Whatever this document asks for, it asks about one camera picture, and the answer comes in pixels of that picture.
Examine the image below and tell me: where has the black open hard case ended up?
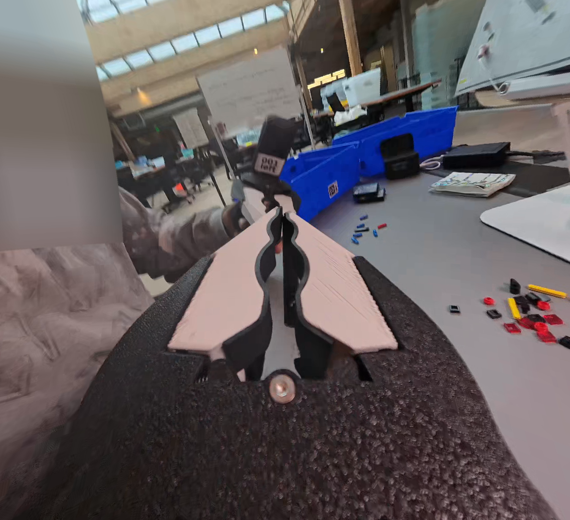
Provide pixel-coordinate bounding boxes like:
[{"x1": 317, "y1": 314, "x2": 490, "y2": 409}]
[{"x1": 381, "y1": 134, "x2": 420, "y2": 180}]

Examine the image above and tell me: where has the person's grey sweatshirt torso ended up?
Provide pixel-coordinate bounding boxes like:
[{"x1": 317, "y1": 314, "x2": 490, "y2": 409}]
[{"x1": 0, "y1": 244, "x2": 154, "y2": 507}]

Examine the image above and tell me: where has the pile of small brick pieces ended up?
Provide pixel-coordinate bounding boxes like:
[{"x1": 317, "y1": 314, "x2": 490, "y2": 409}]
[{"x1": 449, "y1": 278, "x2": 570, "y2": 349}]

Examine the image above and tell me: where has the black brick beam with pins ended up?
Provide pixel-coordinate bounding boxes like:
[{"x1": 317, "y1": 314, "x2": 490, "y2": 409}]
[{"x1": 275, "y1": 217, "x2": 298, "y2": 328}]

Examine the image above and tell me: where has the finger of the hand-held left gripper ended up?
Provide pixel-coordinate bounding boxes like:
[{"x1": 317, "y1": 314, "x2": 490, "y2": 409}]
[{"x1": 242, "y1": 197, "x2": 270, "y2": 225}]

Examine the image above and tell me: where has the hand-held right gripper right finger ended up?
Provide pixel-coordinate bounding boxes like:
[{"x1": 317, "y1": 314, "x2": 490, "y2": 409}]
[{"x1": 283, "y1": 212, "x2": 398, "y2": 380}]

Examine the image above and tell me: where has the wooden book stand white base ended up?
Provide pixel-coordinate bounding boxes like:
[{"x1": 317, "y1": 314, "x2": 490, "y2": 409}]
[{"x1": 474, "y1": 75, "x2": 570, "y2": 262}]

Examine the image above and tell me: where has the grey desk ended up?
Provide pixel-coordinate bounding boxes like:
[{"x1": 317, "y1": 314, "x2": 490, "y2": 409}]
[{"x1": 138, "y1": 106, "x2": 570, "y2": 520}]

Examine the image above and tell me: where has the wooden support post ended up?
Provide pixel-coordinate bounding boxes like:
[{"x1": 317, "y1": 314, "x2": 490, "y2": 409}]
[{"x1": 336, "y1": 0, "x2": 362, "y2": 77}]

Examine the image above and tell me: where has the person's left forearm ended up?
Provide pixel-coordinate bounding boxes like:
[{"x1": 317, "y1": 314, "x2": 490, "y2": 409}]
[{"x1": 119, "y1": 188, "x2": 232, "y2": 282}]

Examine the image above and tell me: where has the holographic sticker sheet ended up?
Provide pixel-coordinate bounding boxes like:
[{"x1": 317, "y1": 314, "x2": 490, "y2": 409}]
[{"x1": 430, "y1": 171, "x2": 516, "y2": 198}]

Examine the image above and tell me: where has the black power cable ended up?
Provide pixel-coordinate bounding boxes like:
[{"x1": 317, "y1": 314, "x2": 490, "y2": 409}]
[{"x1": 508, "y1": 150, "x2": 566, "y2": 164}]

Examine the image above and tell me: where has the whiteboard on stand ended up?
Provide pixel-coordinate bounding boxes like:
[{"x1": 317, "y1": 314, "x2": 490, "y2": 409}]
[{"x1": 197, "y1": 48, "x2": 303, "y2": 138}]

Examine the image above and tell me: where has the instruction booklet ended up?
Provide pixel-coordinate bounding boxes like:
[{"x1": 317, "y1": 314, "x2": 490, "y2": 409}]
[{"x1": 454, "y1": 0, "x2": 570, "y2": 98}]

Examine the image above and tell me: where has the person's left hand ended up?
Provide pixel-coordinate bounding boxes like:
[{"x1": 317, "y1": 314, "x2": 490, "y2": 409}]
[{"x1": 222, "y1": 204, "x2": 250, "y2": 238}]

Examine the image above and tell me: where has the white plastic storage box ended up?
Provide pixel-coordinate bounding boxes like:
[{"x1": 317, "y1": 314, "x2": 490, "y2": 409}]
[{"x1": 342, "y1": 68, "x2": 382, "y2": 107}]

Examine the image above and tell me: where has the black power adapter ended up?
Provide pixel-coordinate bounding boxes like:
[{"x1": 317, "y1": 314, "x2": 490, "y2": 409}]
[{"x1": 443, "y1": 142, "x2": 510, "y2": 169}]

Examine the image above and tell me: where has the wooden top work table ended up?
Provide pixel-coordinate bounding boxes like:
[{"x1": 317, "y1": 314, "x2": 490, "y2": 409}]
[{"x1": 361, "y1": 79, "x2": 441, "y2": 112}]

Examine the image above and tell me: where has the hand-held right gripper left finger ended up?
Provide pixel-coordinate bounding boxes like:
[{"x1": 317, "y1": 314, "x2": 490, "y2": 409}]
[{"x1": 168, "y1": 207, "x2": 283, "y2": 380}]

